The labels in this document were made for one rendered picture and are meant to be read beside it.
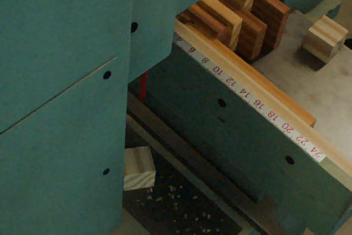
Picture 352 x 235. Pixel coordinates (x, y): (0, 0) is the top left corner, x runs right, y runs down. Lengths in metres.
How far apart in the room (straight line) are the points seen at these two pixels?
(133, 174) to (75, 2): 0.38
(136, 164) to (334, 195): 0.24
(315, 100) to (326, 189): 0.14
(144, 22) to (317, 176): 0.24
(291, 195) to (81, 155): 0.27
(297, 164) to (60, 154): 0.27
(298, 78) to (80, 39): 0.40
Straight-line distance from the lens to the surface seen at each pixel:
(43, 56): 0.46
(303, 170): 0.72
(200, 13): 0.80
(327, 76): 0.84
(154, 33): 0.64
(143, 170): 0.80
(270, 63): 0.83
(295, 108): 0.75
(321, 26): 0.85
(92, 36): 0.49
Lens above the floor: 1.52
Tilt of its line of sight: 53 degrees down
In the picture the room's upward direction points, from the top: 8 degrees clockwise
